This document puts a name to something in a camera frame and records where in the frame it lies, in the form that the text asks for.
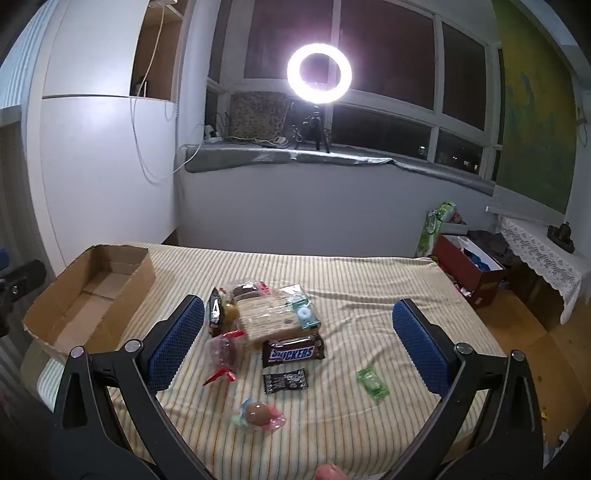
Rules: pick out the dark figurine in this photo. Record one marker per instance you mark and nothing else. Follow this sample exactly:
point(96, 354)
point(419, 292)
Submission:
point(563, 237)

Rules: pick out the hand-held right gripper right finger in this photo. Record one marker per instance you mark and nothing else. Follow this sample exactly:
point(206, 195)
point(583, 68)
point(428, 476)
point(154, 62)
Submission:
point(422, 350)

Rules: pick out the green wall poster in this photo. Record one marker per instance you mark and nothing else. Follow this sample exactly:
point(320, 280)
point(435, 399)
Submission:
point(535, 115)

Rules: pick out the striped blanket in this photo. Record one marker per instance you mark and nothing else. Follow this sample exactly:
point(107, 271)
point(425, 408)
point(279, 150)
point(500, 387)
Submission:
point(323, 415)

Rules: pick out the brown cake packet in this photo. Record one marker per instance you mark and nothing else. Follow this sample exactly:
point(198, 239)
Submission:
point(247, 290)

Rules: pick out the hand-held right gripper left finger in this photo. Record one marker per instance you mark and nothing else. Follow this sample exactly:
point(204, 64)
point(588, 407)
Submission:
point(178, 341)

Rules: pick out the brown cardboard box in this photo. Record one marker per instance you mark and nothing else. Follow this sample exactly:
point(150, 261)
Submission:
point(92, 295)

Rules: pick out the black tripod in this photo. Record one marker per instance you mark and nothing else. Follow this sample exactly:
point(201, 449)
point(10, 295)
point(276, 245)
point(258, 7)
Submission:
point(316, 124)

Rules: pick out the dark clothes pile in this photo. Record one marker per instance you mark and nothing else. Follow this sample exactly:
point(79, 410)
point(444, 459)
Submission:
point(494, 242)

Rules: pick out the red storage box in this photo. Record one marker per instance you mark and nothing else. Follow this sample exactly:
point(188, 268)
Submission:
point(461, 263)

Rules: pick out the small black candy wrapper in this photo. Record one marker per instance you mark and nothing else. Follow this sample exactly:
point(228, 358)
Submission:
point(284, 382)

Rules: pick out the dark bar with white letters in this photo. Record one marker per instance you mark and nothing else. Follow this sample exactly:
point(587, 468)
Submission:
point(215, 314)

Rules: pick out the green gift bag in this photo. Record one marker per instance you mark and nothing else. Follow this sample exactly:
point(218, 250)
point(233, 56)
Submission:
point(429, 230)

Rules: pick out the white power strip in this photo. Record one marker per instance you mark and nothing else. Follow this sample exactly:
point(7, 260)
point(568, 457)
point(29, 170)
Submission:
point(212, 134)

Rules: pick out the chocolate egg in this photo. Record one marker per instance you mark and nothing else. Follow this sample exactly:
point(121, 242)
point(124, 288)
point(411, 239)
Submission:
point(256, 413)

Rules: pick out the white perforated radiator cover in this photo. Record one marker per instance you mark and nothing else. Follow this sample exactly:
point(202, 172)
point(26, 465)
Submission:
point(521, 207)

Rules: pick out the white lace tablecloth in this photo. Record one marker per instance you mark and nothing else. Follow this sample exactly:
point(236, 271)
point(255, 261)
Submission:
point(545, 251)

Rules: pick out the patterned cushion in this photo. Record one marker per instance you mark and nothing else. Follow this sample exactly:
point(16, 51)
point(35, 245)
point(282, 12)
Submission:
point(258, 115)

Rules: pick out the green candy packet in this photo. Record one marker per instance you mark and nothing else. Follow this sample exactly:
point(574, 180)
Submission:
point(373, 383)

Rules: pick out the clear red candy bag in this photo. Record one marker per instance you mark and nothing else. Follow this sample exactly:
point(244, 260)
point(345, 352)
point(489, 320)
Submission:
point(224, 353)

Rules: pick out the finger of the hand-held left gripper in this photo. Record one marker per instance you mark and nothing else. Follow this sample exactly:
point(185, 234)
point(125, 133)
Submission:
point(27, 277)

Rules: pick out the person's right hand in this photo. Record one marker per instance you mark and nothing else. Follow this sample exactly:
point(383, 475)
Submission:
point(330, 471)

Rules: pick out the white framed window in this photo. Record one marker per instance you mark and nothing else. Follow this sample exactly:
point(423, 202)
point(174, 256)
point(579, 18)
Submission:
point(388, 50)

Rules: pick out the white wardrobe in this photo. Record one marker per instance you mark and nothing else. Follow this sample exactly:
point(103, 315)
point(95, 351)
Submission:
point(101, 161)

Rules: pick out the brown chocolate bar packet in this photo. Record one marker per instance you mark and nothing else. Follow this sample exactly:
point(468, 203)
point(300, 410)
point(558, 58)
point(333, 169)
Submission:
point(293, 353)

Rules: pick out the clear wafer packet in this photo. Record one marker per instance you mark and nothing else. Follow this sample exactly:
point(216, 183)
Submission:
point(272, 321)

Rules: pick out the grey windowsill cover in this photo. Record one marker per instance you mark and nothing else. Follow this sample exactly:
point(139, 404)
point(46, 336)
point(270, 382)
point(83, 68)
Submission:
point(240, 157)

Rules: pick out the wooden open shelf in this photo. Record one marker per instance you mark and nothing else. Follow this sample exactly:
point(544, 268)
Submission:
point(157, 60)

